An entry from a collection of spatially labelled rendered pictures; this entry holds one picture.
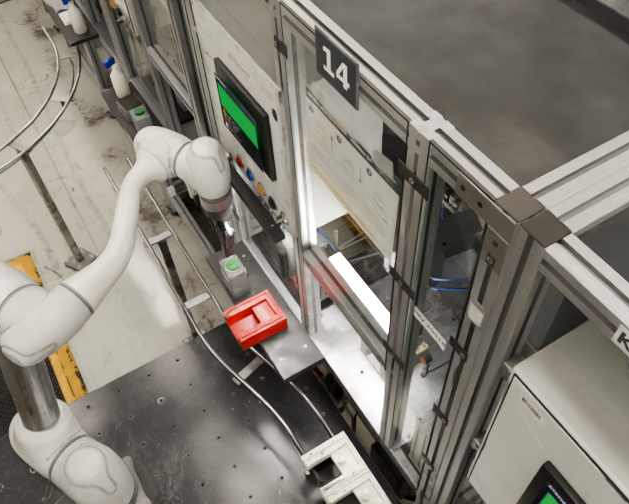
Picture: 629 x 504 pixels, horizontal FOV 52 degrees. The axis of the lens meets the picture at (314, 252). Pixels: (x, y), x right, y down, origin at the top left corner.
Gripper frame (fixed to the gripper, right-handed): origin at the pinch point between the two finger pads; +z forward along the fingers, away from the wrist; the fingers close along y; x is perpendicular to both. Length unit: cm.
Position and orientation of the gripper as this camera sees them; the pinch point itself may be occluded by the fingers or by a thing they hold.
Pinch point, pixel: (227, 247)
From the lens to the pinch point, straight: 195.3
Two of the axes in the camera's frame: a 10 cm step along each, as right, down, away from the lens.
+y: -5.2, -6.6, 5.4
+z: 0.4, 6.1, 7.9
